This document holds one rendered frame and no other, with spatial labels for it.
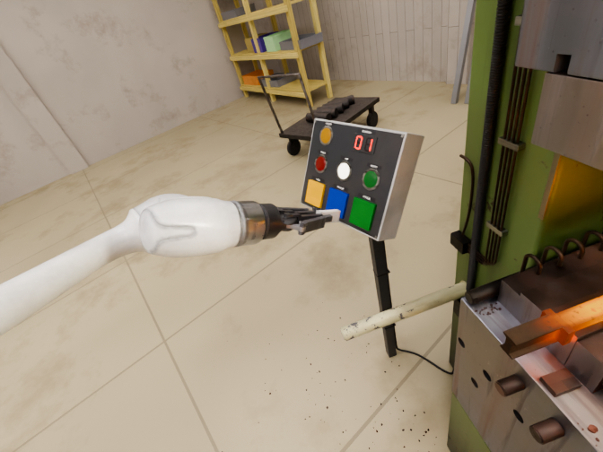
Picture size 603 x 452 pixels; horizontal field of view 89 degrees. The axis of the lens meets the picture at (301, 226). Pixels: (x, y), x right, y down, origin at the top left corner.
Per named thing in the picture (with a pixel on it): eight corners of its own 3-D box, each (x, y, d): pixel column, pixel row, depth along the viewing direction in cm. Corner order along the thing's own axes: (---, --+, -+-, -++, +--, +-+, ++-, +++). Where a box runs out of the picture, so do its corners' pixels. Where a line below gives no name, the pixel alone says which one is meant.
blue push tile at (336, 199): (341, 219, 89) (347, 194, 87) (324, 211, 95) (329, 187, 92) (345, 218, 91) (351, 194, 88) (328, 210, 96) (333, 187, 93)
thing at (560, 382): (563, 370, 52) (565, 367, 51) (580, 388, 49) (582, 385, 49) (538, 379, 52) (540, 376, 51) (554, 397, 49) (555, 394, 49)
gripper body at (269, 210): (244, 231, 67) (279, 228, 73) (265, 247, 61) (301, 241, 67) (248, 198, 65) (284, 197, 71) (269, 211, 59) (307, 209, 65)
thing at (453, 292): (346, 345, 100) (344, 336, 97) (341, 332, 104) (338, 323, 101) (470, 299, 102) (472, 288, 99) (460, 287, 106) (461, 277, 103)
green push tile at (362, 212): (368, 231, 82) (375, 204, 80) (348, 222, 88) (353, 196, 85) (372, 231, 84) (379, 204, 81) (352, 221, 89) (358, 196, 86)
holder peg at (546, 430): (540, 447, 49) (544, 441, 48) (527, 430, 52) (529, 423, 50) (563, 438, 50) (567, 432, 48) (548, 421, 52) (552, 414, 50)
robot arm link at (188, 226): (243, 196, 55) (213, 195, 65) (147, 199, 45) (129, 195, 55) (244, 256, 56) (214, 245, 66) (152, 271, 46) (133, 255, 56)
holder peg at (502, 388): (503, 400, 56) (506, 393, 54) (493, 386, 58) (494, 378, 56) (524, 392, 56) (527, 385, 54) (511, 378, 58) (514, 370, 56)
